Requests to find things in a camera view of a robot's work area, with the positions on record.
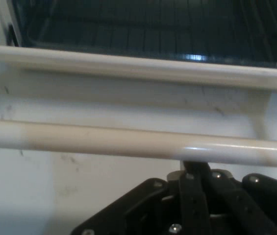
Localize white glass oven door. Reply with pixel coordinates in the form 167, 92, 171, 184
0, 44, 277, 170

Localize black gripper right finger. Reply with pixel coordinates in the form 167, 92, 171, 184
203, 169, 277, 235

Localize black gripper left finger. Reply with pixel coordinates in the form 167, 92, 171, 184
71, 160, 213, 235

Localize dark oven wire rack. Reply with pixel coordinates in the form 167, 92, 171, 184
25, 0, 277, 70

